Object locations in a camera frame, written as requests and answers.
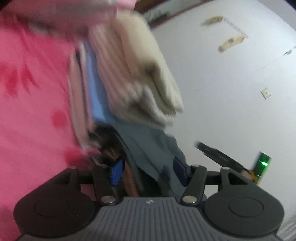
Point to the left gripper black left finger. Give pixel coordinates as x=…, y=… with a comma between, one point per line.
x=117, y=168

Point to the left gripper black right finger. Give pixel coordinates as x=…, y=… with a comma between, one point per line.
x=182, y=171

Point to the dark green garment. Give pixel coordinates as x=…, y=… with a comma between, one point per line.
x=150, y=153

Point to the dark patterned folded garment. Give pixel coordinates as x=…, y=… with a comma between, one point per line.
x=109, y=148

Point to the blue folded garment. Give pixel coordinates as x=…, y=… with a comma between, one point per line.
x=100, y=111

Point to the pink checked folded garment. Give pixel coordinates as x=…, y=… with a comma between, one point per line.
x=129, y=98

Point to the green lit device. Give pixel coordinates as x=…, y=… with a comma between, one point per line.
x=260, y=166

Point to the pink floral bed sheet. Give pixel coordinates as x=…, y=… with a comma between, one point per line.
x=37, y=137

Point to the beige pink folded garment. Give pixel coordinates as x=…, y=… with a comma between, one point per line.
x=80, y=104

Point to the cream folded garment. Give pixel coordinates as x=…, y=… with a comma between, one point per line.
x=146, y=61

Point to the light pink quilt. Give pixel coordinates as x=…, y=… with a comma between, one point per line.
x=53, y=17

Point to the white wall hook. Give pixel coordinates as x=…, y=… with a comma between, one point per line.
x=266, y=93

